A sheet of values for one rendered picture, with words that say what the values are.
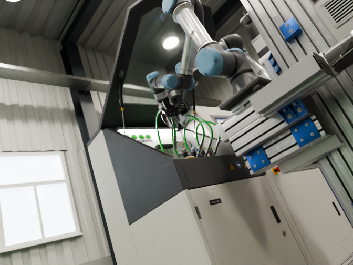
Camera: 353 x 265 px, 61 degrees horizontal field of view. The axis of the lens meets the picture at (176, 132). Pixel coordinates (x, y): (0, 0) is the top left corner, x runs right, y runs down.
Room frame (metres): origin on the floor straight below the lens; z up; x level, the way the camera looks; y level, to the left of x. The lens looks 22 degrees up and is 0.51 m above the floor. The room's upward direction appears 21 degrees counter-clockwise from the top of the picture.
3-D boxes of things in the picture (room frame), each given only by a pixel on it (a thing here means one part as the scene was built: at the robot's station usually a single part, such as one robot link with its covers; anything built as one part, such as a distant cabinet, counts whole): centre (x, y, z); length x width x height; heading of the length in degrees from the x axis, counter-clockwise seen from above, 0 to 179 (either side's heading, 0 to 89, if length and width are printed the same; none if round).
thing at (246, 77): (1.23, -0.37, 1.09); 0.15 x 0.15 x 0.10
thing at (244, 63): (1.23, -0.37, 1.20); 0.13 x 0.12 x 0.14; 132
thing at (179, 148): (2.21, 0.01, 1.20); 0.13 x 0.03 x 0.31; 134
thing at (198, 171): (1.69, -0.17, 0.87); 0.62 x 0.04 x 0.16; 134
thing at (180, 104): (1.75, -0.08, 1.38); 0.09 x 0.08 x 0.12; 44
